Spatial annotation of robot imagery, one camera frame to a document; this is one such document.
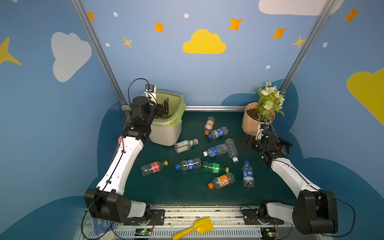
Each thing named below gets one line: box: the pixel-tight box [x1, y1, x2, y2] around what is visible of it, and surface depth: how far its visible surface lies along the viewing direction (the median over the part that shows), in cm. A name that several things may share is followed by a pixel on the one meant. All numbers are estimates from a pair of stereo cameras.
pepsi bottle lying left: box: [175, 157, 202, 171], surface depth 90 cm
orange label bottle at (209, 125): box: [204, 116, 215, 136], surface depth 113 cm
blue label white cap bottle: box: [202, 143, 228, 158], surface depth 96 cm
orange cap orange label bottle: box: [208, 172, 236, 189], surface depth 84 cm
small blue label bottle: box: [207, 126, 229, 139], surface depth 107 cm
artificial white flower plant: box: [255, 80, 286, 122], surface depth 95 cm
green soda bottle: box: [202, 161, 230, 174], surface depth 89 cm
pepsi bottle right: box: [242, 160, 255, 188], surface depth 86 cm
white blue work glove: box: [92, 217, 117, 236], surface depth 72 cm
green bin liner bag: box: [151, 90, 187, 127], surface depth 84 cm
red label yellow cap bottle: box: [140, 160, 169, 177], surface depth 89 cm
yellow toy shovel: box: [172, 217, 214, 240], surface depth 73 cm
